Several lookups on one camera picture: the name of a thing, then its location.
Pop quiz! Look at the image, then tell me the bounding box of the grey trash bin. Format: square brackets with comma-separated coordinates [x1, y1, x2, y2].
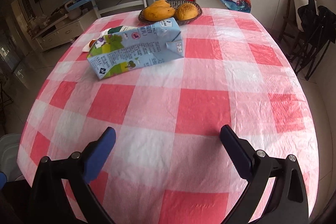
[1, 134, 22, 181]

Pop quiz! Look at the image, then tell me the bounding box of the left yellow mango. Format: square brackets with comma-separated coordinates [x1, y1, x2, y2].
[142, 6, 175, 22]

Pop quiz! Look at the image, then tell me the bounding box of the right yellow mango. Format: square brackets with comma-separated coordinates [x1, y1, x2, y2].
[175, 3, 198, 21]

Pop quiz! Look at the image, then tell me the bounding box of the yellow mango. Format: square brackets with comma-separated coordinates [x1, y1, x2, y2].
[142, 6, 175, 22]
[175, 3, 198, 21]
[149, 0, 171, 7]

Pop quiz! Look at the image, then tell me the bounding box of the dark wooden chair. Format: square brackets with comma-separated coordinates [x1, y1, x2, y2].
[278, 0, 297, 45]

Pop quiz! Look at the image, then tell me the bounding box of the dark wicker fruit basket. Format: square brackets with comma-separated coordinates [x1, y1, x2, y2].
[138, 0, 203, 25]

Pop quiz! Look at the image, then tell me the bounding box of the blue milk carton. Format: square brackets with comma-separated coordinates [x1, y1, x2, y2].
[87, 18, 185, 80]

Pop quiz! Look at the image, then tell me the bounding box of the white tv cabinet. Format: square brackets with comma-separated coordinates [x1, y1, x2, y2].
[33, 10, 97, 52]

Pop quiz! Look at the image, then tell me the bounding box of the red checkered tablecloth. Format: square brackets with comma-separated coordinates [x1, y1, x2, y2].
[17, 9, 319, 223]

